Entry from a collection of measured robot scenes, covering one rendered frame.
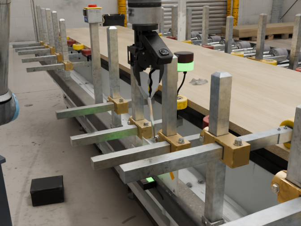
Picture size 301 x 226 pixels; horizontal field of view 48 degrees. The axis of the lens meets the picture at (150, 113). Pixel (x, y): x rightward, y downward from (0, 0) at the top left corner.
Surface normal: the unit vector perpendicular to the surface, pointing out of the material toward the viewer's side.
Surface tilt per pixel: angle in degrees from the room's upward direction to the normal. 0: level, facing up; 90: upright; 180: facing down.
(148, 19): 90
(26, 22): 90
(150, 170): 90
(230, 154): 90
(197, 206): 0
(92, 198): 0
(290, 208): 0
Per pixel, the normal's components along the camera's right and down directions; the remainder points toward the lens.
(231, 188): -0.90, 0.16
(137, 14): -0.48, 0.31
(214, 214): 0.43, 0.31
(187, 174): -0.01, -0.94
